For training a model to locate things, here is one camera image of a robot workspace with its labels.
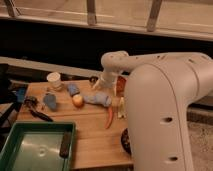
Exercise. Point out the small blue cloth item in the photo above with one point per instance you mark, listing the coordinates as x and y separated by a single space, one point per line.
73 89

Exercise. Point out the dark small toy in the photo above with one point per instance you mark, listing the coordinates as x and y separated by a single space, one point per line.
30 101

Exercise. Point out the small metal cup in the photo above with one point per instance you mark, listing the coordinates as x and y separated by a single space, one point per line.
93 80

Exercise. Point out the black tripod stand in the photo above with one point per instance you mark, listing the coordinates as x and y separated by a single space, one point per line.
7 96

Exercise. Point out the peeled banana toy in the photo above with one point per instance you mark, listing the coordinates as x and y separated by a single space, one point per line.
121 108

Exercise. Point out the red bowl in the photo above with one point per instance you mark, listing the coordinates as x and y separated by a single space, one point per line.
120 86

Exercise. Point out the dark bowl with food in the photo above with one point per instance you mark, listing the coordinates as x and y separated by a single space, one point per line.
125 142

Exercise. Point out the wooden table board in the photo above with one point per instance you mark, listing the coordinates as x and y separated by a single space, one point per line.
95 146

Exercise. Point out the red chili pepper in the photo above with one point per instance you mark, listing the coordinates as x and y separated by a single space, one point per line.
110 117

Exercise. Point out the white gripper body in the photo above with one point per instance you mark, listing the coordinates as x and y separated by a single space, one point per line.
103 83

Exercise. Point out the black handled utensil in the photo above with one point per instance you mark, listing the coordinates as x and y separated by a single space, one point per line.
41 116

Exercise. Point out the dark sponge in tray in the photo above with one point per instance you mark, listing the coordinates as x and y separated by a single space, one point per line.
65 143

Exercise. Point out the blue towel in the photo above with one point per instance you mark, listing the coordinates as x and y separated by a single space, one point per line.
99 98

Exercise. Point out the green plastic tray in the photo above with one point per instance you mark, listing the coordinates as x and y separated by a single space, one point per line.
35 146

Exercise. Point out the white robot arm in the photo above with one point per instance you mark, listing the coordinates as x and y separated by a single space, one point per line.
158 91

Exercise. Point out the white cup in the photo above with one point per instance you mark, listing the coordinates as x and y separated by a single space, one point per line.
54 78

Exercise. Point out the blue plastic toy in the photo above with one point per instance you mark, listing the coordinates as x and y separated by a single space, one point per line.
50 101

